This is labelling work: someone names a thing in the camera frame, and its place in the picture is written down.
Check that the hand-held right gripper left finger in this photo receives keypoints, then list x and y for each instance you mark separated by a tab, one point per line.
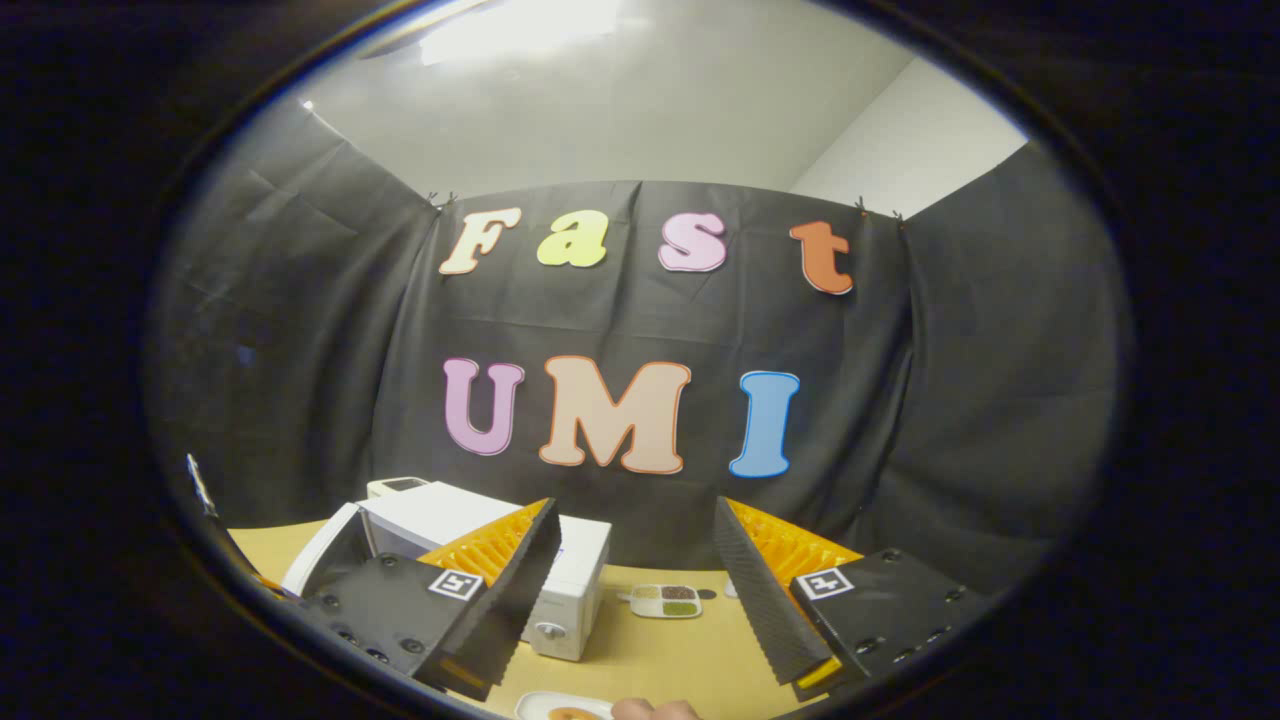
510	600

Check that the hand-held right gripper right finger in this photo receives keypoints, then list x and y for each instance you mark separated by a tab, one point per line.
765	600

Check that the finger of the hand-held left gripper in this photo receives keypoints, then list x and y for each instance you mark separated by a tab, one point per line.
203	490

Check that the white microwave oven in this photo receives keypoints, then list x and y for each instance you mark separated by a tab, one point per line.
575	590

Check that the brown glazed donut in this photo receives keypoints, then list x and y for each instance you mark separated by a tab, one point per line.
572	714

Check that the divided white plate with grains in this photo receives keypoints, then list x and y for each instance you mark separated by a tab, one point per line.
665	600

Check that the white square plate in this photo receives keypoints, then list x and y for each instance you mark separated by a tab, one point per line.
535	703

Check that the white device with dark screen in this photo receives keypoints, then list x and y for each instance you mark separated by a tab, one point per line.
397	486

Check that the black backdrop cloth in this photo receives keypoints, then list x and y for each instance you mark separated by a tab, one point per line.
900	400

